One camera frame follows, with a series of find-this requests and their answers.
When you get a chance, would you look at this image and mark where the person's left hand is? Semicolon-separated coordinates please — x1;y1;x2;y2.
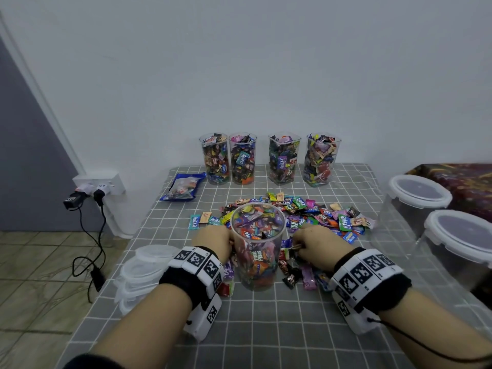
192;225;235;264

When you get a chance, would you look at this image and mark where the person's right hand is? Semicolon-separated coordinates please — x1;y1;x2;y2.
292;225;355;272

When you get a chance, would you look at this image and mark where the pile of colourful candies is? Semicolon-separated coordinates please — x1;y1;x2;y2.
188;193;378;293

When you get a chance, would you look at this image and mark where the small transparent plastic jar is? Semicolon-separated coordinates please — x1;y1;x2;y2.
200;133;232;185
303;133;341;188
269;134;301;185

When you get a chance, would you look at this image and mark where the tall transparent plastic jar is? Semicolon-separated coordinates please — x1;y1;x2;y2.
230;134;258;185

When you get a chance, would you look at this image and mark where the person's left forearm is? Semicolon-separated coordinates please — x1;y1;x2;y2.
92;284;193;369

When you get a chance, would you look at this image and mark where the person's right forearm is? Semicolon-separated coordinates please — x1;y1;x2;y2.
380;288;492;369

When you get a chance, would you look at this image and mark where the black marker-tagged left wristband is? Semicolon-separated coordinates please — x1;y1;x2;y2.
159;245;224;308

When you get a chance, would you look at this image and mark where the black marker-tagged wristband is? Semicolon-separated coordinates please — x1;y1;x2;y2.
159;245;224;308
331;248;412;314

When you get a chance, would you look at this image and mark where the black marker-tagged right wristband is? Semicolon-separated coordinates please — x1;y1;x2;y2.
331;248;412;314

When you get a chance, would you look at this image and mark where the blue snack packet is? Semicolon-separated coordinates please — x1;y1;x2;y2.
160;173;207;202

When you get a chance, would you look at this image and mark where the black power plug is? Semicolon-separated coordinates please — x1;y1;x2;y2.
63;190;107;211

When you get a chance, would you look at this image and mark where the dark patterned cloth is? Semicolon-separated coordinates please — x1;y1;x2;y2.
407;163;492;223

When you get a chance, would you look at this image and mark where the grey door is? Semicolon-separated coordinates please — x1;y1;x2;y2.
0;38;86;233

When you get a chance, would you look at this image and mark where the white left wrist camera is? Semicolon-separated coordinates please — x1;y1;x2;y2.
184;294;222;341

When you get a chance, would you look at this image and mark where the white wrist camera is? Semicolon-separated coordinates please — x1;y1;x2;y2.
184;294;222;341
334;299;381;335

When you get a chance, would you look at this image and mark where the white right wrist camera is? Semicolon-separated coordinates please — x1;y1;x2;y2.
334;299;381;335

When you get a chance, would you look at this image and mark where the black power cable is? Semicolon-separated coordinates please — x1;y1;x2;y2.
71;202;109;293

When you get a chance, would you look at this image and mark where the white wall socket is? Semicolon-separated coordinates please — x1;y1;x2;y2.
73;174;126;197

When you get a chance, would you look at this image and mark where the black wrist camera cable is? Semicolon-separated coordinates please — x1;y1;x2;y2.
369;317;492;364

